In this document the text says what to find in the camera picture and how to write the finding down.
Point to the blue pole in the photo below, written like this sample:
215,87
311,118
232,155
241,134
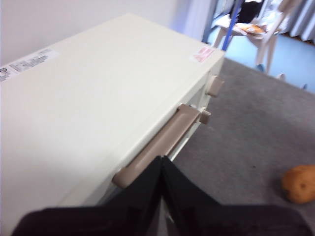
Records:
230,27

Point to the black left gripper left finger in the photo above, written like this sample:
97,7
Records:
123,216

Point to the beige oven knob upright pointer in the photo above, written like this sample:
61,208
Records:
205,117

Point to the orange yellow packet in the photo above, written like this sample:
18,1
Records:
254,29

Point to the white plastic chair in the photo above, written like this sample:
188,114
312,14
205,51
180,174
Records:
264,51

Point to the cream white toaster oven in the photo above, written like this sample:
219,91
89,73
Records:
86,98

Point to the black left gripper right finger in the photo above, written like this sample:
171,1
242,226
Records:
209,218

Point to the beige oven knob slanted pointer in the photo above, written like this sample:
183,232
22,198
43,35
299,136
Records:
216,85

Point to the brown potato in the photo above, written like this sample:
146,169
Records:
300,184

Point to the pale pleated curtain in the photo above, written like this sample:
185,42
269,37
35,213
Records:
304,19

